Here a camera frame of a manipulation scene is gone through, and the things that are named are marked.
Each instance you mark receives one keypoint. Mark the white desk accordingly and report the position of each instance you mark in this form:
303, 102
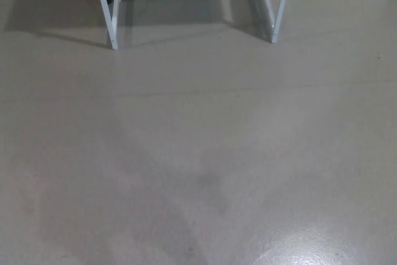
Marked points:
113, 29

